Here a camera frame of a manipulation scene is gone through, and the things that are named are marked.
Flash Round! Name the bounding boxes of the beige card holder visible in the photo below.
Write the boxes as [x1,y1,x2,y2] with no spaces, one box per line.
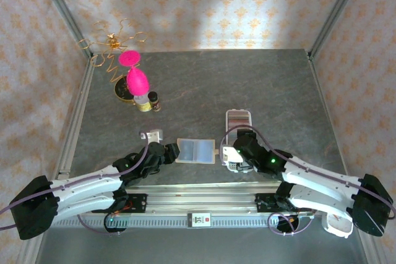
[174,137,221,165]

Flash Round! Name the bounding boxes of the dusky pink card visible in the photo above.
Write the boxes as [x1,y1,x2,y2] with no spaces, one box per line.
[229,112,250,122]

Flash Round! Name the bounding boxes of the white plastic basket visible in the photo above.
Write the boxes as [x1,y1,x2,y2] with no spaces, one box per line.
[225,109,256,174]

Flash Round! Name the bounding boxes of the yellow jar white lid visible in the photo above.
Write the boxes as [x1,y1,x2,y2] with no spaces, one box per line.
[133,94,153,113]

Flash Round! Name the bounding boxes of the small dark spice bottle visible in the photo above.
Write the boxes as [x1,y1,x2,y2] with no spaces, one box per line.
[147,91,162,113]

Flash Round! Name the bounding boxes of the white label plate red mark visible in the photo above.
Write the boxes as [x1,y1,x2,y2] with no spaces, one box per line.
[187,212,212,229]

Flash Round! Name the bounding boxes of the pink wine glass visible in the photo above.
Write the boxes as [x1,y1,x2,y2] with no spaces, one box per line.
[118,49,150,97]

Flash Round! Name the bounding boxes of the white alarm clock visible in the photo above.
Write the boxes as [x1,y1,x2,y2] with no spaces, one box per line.
[321,211,354,239]

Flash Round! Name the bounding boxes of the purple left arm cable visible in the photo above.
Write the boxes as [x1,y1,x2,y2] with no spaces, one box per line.
[0,130,152,236]

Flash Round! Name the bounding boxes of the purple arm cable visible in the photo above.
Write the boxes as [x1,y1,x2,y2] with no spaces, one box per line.
[219,124,396,236]
[0,130,152,236]

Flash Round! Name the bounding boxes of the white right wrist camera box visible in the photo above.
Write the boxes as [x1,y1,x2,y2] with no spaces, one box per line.
[221,145,244,164]

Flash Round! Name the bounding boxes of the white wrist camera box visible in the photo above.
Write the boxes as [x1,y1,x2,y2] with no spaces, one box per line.
[221,145,244,164]
[139,128,164,143]

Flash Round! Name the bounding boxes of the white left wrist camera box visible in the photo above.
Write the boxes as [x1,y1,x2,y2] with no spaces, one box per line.
[139,128,164,143]

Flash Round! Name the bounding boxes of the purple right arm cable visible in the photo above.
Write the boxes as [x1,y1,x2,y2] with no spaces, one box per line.
[219,124,396,236]

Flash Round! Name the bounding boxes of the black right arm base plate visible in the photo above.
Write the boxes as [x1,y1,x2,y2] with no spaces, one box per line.
[255,192,312,215]

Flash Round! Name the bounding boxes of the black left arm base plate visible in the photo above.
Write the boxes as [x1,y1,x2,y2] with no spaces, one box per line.
[91,193,148,215]

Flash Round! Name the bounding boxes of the aluminium mounting rail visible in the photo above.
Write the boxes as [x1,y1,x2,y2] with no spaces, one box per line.
[33,183,371,217]

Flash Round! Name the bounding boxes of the red wire yellow connector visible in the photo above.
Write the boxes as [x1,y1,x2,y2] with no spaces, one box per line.
[286,204,311,224]
[111,202,134,216]

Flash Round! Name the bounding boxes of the grey slotted cable duct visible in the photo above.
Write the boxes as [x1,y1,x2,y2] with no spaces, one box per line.
[45,216,325,228]

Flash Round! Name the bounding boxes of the aluminium side rail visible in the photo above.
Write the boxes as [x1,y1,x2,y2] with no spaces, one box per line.
[51,55,95,184]
[308,55,353,190]

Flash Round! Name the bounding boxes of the gold wire glass rack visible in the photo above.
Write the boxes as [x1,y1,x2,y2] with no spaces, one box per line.
[77,18,149,103]

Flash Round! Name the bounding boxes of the aluminium frame post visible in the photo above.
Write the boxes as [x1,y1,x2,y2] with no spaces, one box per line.
[308,0,368,61]
[32,0,93,58]

